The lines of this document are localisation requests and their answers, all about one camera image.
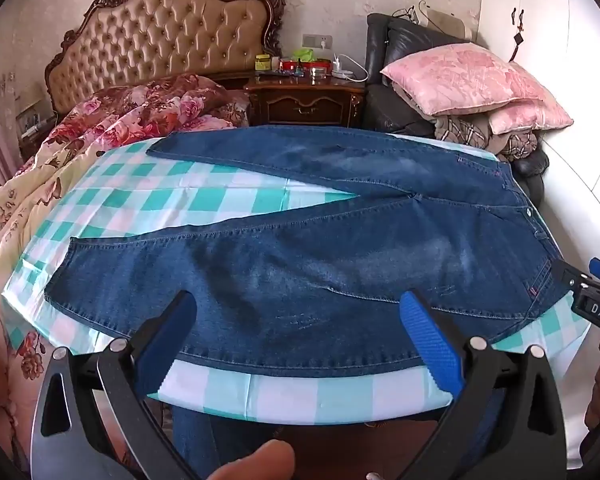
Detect green checked tablecloth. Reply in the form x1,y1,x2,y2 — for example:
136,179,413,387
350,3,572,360
2,132,593,423

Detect person's left leg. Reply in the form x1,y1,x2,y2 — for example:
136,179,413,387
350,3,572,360
171,404,301,480

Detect black leather armchair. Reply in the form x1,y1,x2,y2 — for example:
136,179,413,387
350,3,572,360
362,12,551,196

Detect clothes hanger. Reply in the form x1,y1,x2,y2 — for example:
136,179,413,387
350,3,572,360
392,2,433,23

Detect blue denim pants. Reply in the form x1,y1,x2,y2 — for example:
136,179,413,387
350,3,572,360
44,126,576,378

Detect beige cushion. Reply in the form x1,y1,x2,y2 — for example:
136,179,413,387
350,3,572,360
425,7,473,41

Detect person's right leg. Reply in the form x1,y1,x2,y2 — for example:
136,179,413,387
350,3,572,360
457,400,498,480

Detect person's left hand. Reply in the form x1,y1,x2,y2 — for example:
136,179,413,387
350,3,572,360
214,438,297,480

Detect person's leg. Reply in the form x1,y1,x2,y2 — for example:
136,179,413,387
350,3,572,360
171,404,301,480
457,400,498,480

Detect dark wooden nightstand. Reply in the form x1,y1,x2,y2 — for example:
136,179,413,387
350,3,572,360
244,72,366,127

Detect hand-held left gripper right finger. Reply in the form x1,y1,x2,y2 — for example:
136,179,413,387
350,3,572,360
399,290,573,480

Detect tufted leather carved headboard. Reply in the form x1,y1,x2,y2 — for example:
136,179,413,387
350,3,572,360
45,0,287,116

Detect white power strip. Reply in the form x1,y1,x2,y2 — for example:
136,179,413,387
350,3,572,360
331,54,367,81

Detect large pink pillow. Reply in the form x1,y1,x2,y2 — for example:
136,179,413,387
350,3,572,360
380,42,556,116

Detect cluttered bedside table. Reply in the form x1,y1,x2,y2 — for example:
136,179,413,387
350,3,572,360
16,102,58,161

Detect floral red pillow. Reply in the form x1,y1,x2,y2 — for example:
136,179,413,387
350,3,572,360
45,74,251,161

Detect small pink pillow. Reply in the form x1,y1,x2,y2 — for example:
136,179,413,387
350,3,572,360
487,100,575,136

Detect red box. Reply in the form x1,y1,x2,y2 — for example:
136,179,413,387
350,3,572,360
278,58,333,73

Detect plaid blanket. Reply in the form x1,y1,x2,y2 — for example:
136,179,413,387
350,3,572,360
420,112,538,163

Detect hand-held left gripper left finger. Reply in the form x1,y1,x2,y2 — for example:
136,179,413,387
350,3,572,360
30,290,216,480

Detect white wardrobe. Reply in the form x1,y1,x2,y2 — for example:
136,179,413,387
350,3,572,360
480,0,600,261

